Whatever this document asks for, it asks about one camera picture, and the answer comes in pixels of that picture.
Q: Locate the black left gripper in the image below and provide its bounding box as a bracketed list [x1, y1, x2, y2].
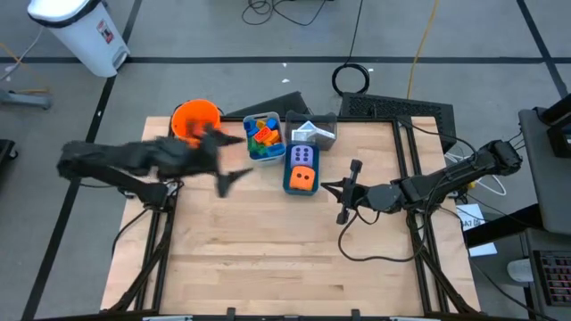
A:
[167, 128, 255, 199]

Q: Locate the white printed paper sheet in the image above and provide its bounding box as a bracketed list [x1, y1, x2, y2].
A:
[454, 202, 487, 232]

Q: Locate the light grey plastic bin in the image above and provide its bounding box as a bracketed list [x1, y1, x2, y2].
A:
[242, 111, 287, 168]

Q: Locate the black tangled floor cable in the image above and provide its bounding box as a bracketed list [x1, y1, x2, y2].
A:
[241, 0, 331, 27]

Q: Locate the white round object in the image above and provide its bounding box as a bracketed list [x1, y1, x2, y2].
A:
[506, 258, 534, 284]

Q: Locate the black perforated metal case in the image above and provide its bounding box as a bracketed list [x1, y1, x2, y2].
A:
[338, 92, 457, 152]

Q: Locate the yellow hanging cable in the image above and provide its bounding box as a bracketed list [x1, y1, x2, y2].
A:
[406, 0, 442, 100]

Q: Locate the purple foam die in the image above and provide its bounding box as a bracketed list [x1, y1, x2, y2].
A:
[289, 144, 316, 169]

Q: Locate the grey side desk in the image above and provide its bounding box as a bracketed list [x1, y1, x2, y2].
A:
[518, 106, 571, 237]

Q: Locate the black triangular panel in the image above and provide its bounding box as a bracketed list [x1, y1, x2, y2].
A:
[225, 91, 313, 118]

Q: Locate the dark grey lower desk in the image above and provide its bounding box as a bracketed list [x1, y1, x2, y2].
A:
[521, 226, 571, 321]

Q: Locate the orange pumpkin face bucket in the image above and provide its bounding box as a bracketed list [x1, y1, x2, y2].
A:
[170, 98, 223, 149]

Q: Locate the teal plastic bin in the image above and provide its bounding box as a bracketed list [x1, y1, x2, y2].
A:
[282, 142, 321, 197]

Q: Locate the black equipment edge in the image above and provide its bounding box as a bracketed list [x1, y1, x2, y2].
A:
[0, 138, 19, 173]

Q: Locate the black coiled floor cable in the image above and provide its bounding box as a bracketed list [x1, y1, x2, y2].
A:
[331, 0, 371, 97]

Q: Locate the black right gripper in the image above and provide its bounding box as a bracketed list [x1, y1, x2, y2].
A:
[319, 159, 380, 226]

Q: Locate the white trash can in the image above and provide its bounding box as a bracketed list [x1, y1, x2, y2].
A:
[26, 0, 131, 79]

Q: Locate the black aluminium table frame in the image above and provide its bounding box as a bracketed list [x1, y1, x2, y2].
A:
[101, 114, 482, 321]

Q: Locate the grey metal stand foot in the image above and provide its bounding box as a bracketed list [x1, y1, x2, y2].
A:
[0, 88, 54, 111]

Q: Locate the black support beam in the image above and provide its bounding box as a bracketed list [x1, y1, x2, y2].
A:
[463, 202, 543, 249]

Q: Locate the orange foam die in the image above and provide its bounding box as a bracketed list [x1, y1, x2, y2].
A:
[288, 165, 318, 193]

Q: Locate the smoky dark grey bin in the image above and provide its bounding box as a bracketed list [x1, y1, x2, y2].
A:
[284, 110, 338, 152]

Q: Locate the black desktop device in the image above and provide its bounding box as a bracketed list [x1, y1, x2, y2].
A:
[537, 91, 571, 160]

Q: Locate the backlit computer keyboard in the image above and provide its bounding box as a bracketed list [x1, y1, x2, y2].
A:
[533, 249, 571, 309]

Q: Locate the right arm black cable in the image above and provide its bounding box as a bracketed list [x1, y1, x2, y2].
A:
[336, 207, 432, 264]

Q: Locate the clear-lidded white card case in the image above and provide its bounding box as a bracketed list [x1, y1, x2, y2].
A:
[291, 128, 314, 144]

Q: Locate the white playing cards box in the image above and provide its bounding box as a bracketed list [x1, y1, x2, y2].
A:
[307, 123, 336, 142]

